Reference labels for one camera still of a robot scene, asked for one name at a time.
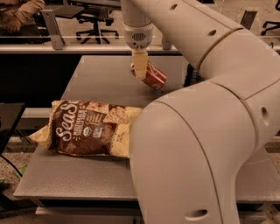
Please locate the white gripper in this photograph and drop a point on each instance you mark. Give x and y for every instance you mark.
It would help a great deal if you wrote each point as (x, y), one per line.
(138, 37)

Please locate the red coke can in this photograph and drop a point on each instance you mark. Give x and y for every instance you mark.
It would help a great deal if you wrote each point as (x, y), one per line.
(154, 78)

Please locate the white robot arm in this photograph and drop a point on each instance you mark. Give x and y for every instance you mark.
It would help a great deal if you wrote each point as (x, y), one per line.
(187, 147)

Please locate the blue pepsi can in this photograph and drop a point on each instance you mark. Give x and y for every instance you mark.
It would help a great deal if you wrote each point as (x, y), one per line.
(192, 76)

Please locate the black office chair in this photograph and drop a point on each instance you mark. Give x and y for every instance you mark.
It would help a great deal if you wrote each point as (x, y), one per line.
(92, 11)

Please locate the brown tortilla chips bag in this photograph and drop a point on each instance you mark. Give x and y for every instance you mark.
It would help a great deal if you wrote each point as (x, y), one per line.
(87, 128)

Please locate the seated person in background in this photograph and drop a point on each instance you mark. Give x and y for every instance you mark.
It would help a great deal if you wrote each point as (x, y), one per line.
(17, 23)

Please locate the middle metal bracket post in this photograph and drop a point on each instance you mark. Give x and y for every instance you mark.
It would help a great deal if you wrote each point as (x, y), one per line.
(166, 44)

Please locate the metal bracket post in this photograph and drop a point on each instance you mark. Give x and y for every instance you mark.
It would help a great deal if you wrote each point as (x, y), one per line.
(248, 18)
(53, 29)
(166, 44)

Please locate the left metal bracket post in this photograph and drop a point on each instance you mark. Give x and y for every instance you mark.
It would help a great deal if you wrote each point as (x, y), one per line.
(53, 29)

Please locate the right metal bracket post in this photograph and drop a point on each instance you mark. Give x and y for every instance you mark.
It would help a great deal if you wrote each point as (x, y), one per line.
(248, 18)

